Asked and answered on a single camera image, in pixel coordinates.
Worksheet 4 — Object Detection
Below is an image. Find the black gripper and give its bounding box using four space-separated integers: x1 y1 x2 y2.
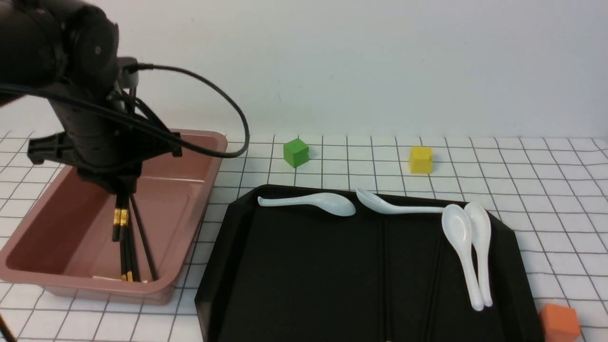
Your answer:
28 101 183 195

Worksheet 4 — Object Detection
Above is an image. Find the black gold band chopstick tray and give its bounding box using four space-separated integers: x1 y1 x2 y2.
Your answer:
112 192 122 242

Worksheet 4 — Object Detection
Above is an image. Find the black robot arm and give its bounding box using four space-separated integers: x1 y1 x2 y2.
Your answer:
0 0 182 195

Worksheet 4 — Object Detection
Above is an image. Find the plain black chopstick bin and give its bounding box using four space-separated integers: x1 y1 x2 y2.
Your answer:
130 193 158 282

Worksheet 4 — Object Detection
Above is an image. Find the pink plastic bin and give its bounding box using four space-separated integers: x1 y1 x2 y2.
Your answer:
0 150 222 305

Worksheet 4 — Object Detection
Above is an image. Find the green cube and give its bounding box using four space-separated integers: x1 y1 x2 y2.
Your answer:
283 138 310 168

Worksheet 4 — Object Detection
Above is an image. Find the black octagonal tray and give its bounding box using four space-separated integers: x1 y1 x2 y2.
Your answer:
195 185 545 342

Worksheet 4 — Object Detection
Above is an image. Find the white spoon top middle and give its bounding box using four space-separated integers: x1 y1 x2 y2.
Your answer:
355 188 445 215

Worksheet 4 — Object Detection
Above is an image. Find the black chopstick tray middle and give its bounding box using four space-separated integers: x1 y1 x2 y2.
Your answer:
381 219 392 342

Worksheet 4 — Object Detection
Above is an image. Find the yellow cube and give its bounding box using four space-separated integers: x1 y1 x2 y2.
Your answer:
408 146 434 174

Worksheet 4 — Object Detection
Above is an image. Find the white spoon upright left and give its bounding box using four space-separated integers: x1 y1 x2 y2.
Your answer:
441 204 485 312

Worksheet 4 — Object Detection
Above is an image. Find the white spoon upright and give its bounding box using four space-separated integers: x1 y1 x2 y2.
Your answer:
464 203 493 307
441 204 485 312

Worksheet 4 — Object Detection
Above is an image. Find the black chopstick tray right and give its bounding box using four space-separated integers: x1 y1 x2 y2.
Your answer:
423 235 444 342

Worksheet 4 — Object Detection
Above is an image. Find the white spoon upright right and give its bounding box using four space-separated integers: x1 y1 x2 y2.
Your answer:
464 203 493 307

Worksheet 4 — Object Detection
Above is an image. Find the orange cube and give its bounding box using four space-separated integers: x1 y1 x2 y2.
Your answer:
539 303 581 342

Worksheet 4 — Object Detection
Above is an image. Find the black cable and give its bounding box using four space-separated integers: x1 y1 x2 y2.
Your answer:
0 64 251 159

